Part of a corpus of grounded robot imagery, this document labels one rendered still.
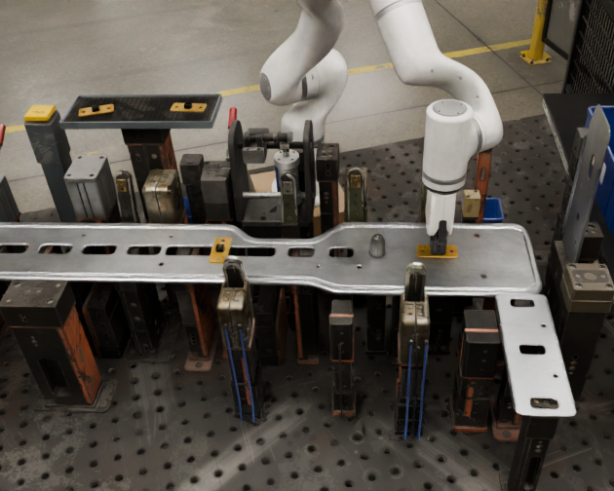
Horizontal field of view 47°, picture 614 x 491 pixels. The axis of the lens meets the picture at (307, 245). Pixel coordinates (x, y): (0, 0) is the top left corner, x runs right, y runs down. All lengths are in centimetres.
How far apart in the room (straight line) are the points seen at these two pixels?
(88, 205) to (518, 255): 97
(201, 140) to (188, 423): 248
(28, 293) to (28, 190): 231
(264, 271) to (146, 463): 47
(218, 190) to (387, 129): 233
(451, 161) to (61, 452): 102
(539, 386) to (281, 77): 95
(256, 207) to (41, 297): 55
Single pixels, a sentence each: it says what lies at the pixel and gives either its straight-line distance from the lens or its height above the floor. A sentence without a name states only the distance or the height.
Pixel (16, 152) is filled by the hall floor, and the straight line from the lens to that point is 417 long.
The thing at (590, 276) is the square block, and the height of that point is 106.
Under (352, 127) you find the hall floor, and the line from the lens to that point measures 391.
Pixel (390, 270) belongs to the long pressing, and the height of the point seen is 100.
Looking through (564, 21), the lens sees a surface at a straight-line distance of 441.
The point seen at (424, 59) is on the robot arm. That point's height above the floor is 141.
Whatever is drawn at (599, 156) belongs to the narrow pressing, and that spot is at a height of 127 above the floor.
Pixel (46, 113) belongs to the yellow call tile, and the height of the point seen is 116.
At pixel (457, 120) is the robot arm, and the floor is 134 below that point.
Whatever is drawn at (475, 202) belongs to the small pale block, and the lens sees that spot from 158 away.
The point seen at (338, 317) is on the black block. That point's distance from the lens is 139.
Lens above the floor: 198
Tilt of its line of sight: 40 degrees down
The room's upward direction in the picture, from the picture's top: 4 degrees counter-clockwise
